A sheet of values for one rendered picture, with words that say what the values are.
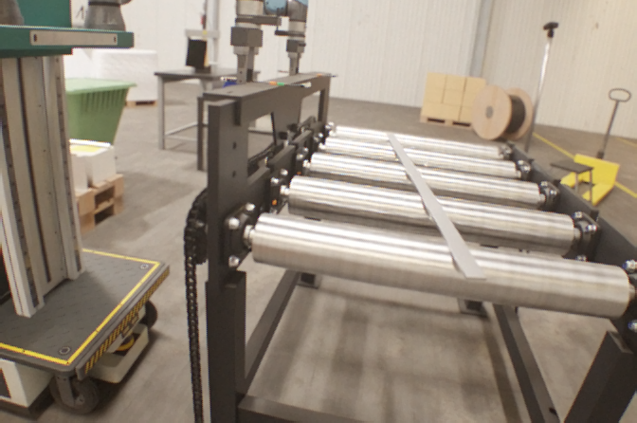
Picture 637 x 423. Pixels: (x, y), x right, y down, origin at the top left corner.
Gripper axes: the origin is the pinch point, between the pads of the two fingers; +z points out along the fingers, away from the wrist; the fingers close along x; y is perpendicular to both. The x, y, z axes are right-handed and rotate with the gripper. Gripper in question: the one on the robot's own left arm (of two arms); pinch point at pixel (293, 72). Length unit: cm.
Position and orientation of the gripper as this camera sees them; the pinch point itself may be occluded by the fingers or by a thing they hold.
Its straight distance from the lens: 169.7
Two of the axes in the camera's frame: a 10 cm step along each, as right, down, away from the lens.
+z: -0.8, 9.5, 3.1
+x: 2.0, -2.9, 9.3
